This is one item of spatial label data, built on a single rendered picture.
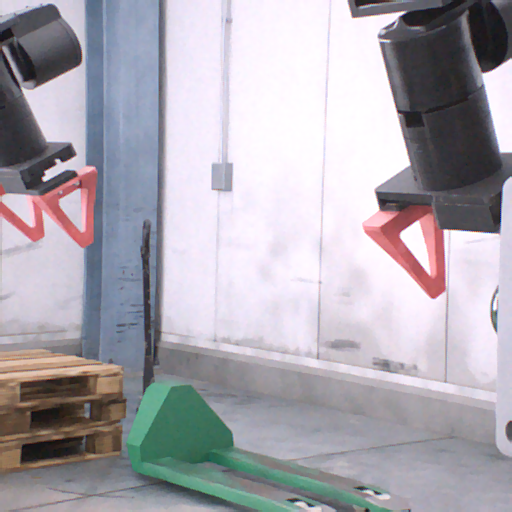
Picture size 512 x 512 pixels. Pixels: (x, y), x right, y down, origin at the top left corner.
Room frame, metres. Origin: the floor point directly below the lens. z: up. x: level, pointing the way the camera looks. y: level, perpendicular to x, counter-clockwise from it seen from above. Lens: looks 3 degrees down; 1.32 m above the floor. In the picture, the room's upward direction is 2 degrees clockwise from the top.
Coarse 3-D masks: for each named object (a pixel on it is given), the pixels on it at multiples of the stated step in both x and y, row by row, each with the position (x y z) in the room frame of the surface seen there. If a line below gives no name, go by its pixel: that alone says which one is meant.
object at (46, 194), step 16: (0, 176) 1.33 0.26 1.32; (16, 176) 1.30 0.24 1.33; (64, 176) 1.30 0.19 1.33; (80, 176) 1.31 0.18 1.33; (96, 176) 1.32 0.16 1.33; (16, 192) 1.32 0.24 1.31; (32, 192) 1.29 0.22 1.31; (48, 192) 1.29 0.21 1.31; (64, 192) 1.31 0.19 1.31; (48, 208) 1.30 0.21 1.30; (64, 224) 1.32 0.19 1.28; (80, 240) 1.33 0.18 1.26
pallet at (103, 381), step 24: (0, 360) 6.54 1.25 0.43; (24, 360) 6.52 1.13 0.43; (48, 360) 6.53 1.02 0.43; (72, 360) 6.56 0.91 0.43; (0, 384) 5.96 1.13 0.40; (48, 384) 6.56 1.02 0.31; (72, 384) 6.56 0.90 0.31; (96, 384) 6.25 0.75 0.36; (120, 384) 6.32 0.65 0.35; (0, 408) 5.96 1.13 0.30
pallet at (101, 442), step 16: (80, 416) 6.64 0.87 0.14; (64, 432) 6.21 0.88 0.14; (80, 432) 6.24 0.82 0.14; (96, 432) 6.30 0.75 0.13; (112, 432) 6.36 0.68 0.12; (0, 448) 5.99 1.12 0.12; (16, 448) 6.04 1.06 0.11; (32, 448) 6.48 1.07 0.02; (48, 448) 6.53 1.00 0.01; (96, 448) 6.30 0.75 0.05; (112, 448) 6.36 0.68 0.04; (0, 464) 5.99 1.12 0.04; (16, 464) 6.04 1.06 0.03; (32, 464) 6.11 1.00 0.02; (48, 464) 6.14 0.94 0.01
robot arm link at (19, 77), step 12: (0, 36) 1.33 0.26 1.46; (12, 36) 1.33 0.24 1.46; (0, 48) 1.31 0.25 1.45; (12, 48) 1.33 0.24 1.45; (0, 60) 1.31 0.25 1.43; (12, 60) 1.34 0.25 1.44; (24, 60) 1.33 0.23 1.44; (0, 72) 1.31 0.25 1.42; (12, 72) 1.32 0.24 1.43; (24, 72) 1.34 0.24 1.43; (0, 84) 1.31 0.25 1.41; (12, 84) 1.32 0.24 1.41; (0, 96) 1.31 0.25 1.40; (12, 96) 1.31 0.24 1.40; (0, 108) 1.32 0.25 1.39
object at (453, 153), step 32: (480, 96) 0.86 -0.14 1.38; (416, 128) 0.86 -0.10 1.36; (448, 128) 0.85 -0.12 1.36; (480, 128) 0.86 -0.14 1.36; (416, 160) 0.87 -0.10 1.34; (448, 160) 0.86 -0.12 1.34; (480, 160) 0.86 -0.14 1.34; (384, 192) 0.90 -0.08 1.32; (416, 192) 0.88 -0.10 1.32; (448, 192) 0.86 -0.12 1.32; (480, 192) 0.85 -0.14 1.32
